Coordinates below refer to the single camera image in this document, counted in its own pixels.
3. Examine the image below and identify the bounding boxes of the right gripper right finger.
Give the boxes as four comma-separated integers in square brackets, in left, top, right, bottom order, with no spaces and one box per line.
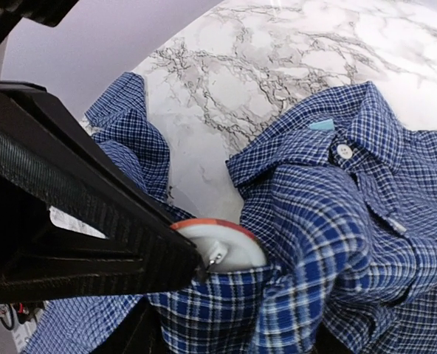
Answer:
[92,298,163,354]

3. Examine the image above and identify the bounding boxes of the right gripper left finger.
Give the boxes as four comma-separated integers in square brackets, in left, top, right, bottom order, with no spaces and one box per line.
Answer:
[0,81,206,304]

